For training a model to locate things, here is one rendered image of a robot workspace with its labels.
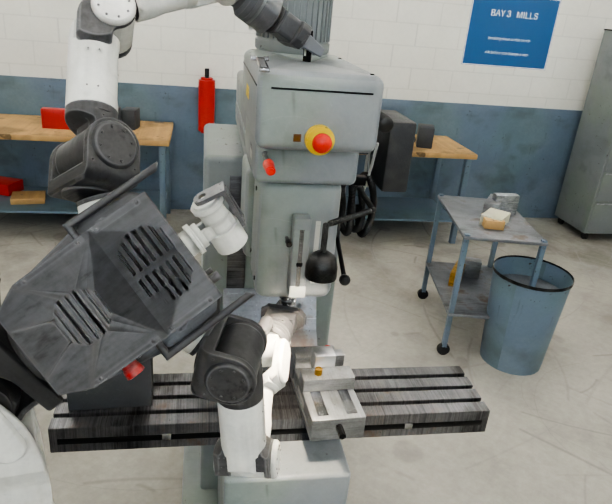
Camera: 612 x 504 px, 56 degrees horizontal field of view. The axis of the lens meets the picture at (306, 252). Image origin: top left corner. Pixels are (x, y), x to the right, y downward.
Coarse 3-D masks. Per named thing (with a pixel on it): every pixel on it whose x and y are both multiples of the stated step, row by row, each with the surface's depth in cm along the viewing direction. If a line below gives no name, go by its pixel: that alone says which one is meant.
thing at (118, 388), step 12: (144, 372) 156; (108, 384) 155; (120, 384) 156; (132, 384) 157; (144, 384) 157; (72, 396) 154; (84, 396) 155; (96, 396) 156; (108, 396) 157; (120, 396) 157; (132, 396) 158; (144, 396) 159; (72, 408) 156; (84, 408) 157; (96, 408) 157; (108, 408) 158
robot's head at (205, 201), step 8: (216, 184) 106; (224, 184) 106; (200, 192) 106; (208, 192) 105; (216, 192) 104; (224, 192) 104; (200, 200) 104; (208, 200) 104; (216, 200) 105; (232, 200) 108; (192, 208) 106; (200, 208) 104; (208, 208) 104; (232, 208) 106; (240, 216) 107
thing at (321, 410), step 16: (304, 352) 172; (336, 352) 173; (304, 400) 159; (320, 400) 158; (336, 400) 159; (352, 400) 159; (304, 416) 159; (320, 416) 152; (336, 416) 153; (352, 416) 153; (320, 432) 152; (336, 432) 154; (352, 432) 155
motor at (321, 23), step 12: (288, 0) 142; (300, 0) 142; (312, 0) 143; (324, 0) 144; (300, 12) 143; (312, 12) 144; (324, 12) 147; (312, 24) 145; (324, 24) 148; (264, 36) 148; (324, 36) 149; (264, 48) 149; (276, 48) 147; (288, 48) 146; (324, 48) 150
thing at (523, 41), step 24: (480, 0) 542; (504, 0) 545; (528, 0) 549; (552, 0) 553; (480, 24) 551; (504, 24) 555; (528, 24) 558; (552, 24) 562; (480, 48) 560; (504, 48) 564; (528, 48) 568
